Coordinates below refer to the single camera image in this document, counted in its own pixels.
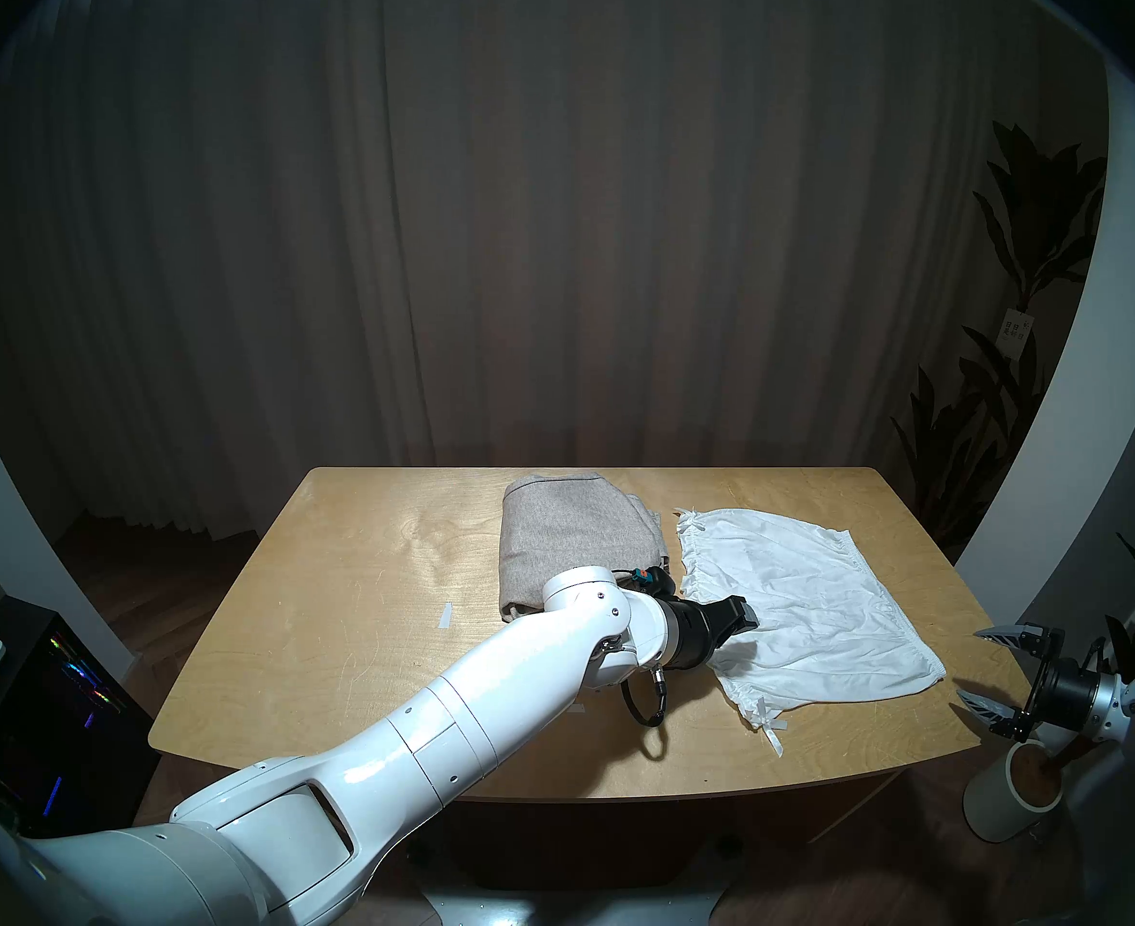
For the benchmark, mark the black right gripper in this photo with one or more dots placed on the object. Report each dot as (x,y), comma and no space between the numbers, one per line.
(1059,688)

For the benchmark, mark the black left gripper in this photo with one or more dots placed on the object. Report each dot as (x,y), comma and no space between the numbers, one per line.
(691,635)

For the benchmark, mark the white frilled shorts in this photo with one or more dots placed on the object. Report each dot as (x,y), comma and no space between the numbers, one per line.
(818,606)

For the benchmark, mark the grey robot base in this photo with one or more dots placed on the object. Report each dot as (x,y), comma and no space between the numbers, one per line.
(577,910)

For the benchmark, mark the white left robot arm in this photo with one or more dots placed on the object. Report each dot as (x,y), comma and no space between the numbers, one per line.
(480,702)

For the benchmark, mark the small plant in white pot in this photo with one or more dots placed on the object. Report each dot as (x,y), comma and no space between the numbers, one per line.
(997,803)

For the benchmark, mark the white paper plant tag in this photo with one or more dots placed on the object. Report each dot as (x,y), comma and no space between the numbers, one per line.
(1014,331)

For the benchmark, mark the beige pleated curtain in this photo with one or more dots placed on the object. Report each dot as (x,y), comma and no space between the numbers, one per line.
(567,210)

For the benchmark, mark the tall dark leafy plant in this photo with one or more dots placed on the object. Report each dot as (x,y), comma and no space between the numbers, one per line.
(1040,210)

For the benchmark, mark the black computer tower with lights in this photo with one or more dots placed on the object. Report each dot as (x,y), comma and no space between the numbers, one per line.
(56,731)

